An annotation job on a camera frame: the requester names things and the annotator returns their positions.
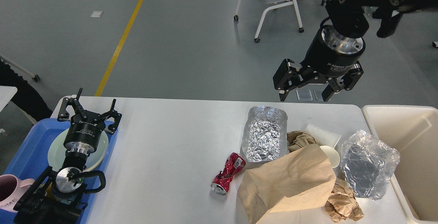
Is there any white table frame left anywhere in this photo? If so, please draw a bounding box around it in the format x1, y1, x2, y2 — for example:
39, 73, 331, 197
0, 55, 41, 82

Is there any crumpled brown paper upper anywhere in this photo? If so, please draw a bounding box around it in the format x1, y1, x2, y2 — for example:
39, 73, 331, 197
286, 131, 318, 152

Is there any blue plastic tray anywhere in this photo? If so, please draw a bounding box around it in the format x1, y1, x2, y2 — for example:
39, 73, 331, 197
0, 118, 118, 224

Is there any beige plastic bin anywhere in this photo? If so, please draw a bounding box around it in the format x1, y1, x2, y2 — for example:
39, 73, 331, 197
362, 105, 438, 224

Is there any crushed red soda can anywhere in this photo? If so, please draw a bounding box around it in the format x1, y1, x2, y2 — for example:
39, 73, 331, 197
210, 152, 246, 196

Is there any pink HOME mug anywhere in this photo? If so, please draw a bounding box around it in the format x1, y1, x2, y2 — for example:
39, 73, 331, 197
0, 174, 35, 213

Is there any white paper cup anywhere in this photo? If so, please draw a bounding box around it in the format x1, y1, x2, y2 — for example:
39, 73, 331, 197
320, 145, 340, 168

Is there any brown paper bag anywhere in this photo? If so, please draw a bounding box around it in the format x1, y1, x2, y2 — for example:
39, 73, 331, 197
237, 144, 336, 224

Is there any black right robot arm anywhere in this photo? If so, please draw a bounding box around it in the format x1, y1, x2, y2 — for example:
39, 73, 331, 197
273, 0, 437, 102

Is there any dark teal mug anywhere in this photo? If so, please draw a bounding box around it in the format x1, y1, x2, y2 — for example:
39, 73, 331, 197
45, 183, 55, 199

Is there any aluminium foil tray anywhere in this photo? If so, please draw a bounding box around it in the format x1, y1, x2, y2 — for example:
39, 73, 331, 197
241, 105, 289, 163

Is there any clear plastic wrap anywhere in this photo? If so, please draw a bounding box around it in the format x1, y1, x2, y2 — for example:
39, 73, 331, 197
336, 130, 401, 200

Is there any green plate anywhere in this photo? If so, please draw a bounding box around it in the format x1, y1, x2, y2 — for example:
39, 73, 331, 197
47, 129, 108, 172

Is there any dark seated figure left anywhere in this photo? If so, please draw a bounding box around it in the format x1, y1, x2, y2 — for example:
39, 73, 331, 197
0, 62, 53, 121

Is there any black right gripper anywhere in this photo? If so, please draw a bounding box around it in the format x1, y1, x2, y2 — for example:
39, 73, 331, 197
273, 25, 366, 102

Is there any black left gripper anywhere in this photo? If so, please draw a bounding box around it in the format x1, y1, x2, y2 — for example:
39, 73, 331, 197
57, 88, 122, 155

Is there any crumpled brown paper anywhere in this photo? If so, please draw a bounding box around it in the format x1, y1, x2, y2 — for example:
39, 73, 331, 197
286, 131, 318, 152
324, 178, 365, 223

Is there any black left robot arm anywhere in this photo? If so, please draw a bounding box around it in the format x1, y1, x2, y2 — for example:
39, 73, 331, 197
13, 88, 122, 224

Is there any crumpled brown paper lower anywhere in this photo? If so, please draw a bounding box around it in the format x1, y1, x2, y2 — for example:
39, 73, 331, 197
324, 178, 365, 223

